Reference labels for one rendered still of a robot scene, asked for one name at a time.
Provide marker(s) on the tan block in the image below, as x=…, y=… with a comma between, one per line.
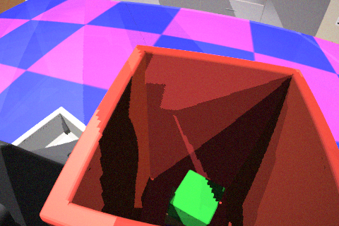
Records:
x=169, y=220

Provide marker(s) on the red square cup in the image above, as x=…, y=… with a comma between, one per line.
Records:
x=252, y=127

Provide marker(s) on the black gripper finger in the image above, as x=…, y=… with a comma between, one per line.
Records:
x=27, y=178

